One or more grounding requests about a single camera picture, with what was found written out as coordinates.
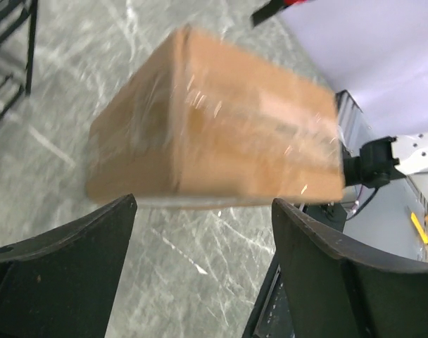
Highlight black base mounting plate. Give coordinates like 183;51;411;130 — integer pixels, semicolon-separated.
242;203;347;337

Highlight brown cardboard express box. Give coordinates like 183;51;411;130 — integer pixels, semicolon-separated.
85;25;345;208

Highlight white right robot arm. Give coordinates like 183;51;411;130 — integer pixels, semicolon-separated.
343;133;428;189

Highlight red black utility knife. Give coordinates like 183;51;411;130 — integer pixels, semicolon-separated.
250;0;310;27

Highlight black wire basket rack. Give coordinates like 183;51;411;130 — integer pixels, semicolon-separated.
0;1;39;122

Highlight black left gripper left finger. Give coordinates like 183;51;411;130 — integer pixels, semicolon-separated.
0;194;137;337

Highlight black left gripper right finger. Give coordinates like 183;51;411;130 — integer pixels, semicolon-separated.
272;199;428;337

